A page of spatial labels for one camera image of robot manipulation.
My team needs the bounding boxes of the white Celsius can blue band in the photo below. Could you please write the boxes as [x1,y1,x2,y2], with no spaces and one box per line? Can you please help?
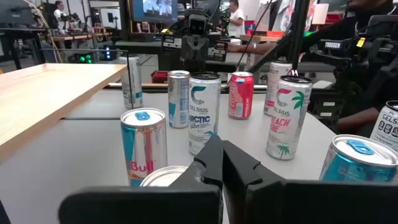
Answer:
[119,55,144,110]

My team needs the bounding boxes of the wall monitor screen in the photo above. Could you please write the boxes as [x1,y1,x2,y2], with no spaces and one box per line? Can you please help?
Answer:
[130,0,178,23]

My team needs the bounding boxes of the white Celsius can blue palm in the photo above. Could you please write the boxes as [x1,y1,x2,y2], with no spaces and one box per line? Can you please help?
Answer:
[369,100,398,153]

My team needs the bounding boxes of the white Celsius Peach Vibe can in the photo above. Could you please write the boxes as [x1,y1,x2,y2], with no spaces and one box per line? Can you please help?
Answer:
[266,75,313,161]

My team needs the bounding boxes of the red Fanta soda can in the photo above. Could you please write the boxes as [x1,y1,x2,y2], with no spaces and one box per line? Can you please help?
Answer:
[139,165,189,187]
[228,71,255,120]

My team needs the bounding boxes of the white Celsius can pink patch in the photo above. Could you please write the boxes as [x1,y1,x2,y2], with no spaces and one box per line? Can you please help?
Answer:
[263,60,293,117]

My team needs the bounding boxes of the device with green lights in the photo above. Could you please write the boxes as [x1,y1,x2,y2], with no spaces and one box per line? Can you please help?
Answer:
[73,52,96,65]

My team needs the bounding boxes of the person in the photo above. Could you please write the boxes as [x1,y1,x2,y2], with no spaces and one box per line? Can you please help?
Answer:
[223,0,246,38]
[228,0,398,138]
[52,0,68,30]

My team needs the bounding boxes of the wooden desk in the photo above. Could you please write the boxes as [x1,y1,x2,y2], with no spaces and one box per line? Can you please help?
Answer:
[46,30,113,43]

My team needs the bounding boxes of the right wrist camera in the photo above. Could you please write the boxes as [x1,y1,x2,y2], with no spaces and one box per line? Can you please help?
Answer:
[188,14,208,37]

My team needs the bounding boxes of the red toolbox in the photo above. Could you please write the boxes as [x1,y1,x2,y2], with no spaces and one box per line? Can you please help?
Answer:
[151,70,169,84]

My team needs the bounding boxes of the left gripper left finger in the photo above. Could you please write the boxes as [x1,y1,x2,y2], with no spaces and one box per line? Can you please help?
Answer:
[58,134,224,224]

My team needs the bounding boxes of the white Celsius Arctic Vibe can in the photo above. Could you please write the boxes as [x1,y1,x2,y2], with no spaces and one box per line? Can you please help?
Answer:
[188,72,222,156]

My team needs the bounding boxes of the wooden shelf black frame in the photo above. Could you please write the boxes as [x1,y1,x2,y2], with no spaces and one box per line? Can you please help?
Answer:
[0,48,134,162]

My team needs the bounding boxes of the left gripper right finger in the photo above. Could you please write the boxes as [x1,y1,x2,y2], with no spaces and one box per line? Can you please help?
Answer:
[222,139,398,224]

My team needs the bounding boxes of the thin black cable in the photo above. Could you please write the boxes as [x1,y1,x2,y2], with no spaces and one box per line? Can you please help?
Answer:
[234,0,274,72]

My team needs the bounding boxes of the device with blue lights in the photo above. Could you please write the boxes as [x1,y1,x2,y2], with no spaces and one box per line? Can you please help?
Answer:
[99,45,118,62]

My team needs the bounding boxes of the black desk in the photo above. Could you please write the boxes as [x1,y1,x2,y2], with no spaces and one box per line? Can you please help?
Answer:
[0,26,47,71]

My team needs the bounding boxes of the blue silver Red Bull can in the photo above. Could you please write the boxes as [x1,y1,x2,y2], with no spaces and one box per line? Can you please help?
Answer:
[167,70,191,129]
[319,134,398,184]
[120,107,169,187]

